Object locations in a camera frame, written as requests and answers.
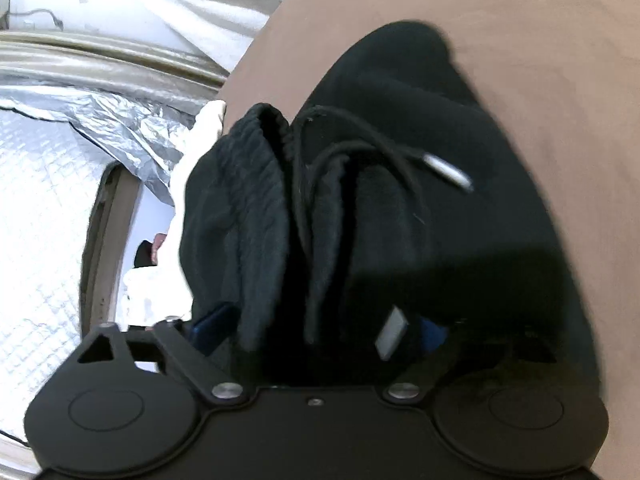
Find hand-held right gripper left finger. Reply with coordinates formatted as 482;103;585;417
76;301;248;405

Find black cable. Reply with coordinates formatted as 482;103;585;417
7;7;66;31

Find black drawstring pants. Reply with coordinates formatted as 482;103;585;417
177;20;601;391

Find silver quilted foil sheet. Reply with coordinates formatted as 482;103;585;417
0;77;221;447

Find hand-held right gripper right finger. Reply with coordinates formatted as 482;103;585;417
384;319;552;404

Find white garment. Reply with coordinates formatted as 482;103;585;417
122;101;229;332

